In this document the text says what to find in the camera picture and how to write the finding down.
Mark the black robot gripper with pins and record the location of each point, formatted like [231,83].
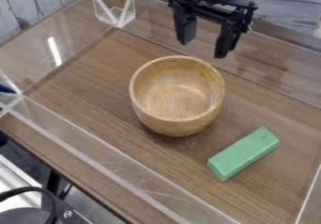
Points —
[231,13]

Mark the green rectangular block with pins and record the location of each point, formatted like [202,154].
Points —
[239,155]

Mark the brown wooden bowl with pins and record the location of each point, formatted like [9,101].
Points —
[176,93]

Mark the black table leg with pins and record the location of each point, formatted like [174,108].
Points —
[53,182]

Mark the clear acrylic corner bracket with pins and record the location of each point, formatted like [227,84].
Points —
[115,16]

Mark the clear acrylic barrier wall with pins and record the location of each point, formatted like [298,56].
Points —
[67,111]

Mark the black metal base plate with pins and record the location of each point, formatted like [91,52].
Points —
[65,214]

